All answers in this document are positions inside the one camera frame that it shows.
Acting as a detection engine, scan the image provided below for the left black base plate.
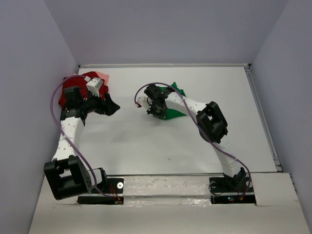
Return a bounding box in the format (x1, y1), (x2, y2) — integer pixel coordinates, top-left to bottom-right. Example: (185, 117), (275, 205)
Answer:
(77, 176), (124, 205)

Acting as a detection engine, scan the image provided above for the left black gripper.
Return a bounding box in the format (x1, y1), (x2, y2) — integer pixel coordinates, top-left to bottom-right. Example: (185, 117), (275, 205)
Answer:
(79, 89), (120, 117)

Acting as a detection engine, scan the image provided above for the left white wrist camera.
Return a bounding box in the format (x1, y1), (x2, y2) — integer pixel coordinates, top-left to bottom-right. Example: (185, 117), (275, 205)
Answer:
(86, 78), (104, 97)

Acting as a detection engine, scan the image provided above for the white front platform board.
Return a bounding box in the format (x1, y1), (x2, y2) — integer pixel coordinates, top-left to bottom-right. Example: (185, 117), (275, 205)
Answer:
(30, 173), (310, 234)

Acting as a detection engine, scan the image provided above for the green t shirt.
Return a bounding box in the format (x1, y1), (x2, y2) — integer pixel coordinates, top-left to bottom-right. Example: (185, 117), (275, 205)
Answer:
(158, 82), (186, 120)

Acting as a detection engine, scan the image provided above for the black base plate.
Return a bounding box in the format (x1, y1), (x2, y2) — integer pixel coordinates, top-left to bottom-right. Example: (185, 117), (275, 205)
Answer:
(77, 176), (124, 205)
(208, 177), (256, 204)

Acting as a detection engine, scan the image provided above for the red folded t shirt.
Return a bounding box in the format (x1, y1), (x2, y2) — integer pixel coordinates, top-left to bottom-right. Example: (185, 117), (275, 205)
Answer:
(58, 71), (109, 109)

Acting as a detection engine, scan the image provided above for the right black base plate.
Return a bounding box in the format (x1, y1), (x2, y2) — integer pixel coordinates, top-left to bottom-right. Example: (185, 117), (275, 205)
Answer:
(208, 177), (256, 204)

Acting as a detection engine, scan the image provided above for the pink folded t shirt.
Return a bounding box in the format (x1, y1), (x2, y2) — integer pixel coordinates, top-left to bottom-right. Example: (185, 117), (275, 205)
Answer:
(95, 71), (110, 86)

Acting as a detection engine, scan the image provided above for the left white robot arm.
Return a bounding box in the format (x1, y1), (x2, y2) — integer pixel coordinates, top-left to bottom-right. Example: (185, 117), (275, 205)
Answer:
(43, 86), (120, 200)

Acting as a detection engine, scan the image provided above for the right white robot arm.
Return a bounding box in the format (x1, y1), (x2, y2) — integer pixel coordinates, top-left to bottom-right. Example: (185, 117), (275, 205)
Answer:
(135, 83), (252, 196)

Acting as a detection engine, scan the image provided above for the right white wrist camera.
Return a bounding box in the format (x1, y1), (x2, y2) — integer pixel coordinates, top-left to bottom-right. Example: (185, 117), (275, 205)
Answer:
(136, 96), (152, 110)

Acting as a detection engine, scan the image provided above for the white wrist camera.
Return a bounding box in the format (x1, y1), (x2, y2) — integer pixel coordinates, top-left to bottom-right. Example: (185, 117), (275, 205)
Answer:
(136, 96), (152, 110)
(86, 78), (104, 97)

